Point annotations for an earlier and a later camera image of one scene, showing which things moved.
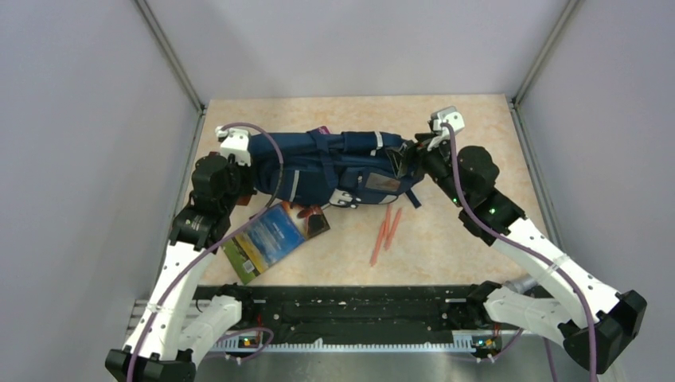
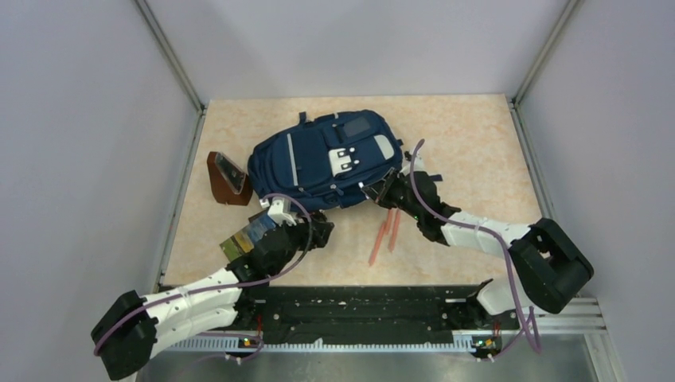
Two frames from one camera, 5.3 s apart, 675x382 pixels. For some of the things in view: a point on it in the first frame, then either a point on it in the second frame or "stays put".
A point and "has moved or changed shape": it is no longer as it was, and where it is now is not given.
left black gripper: [249, 187] -> [321, 234]
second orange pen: [381, 235] stays put
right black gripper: [401, 157] -> [378, 191]
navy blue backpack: [345, 169] has moved or changed shape
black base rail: [333, 315] stays put
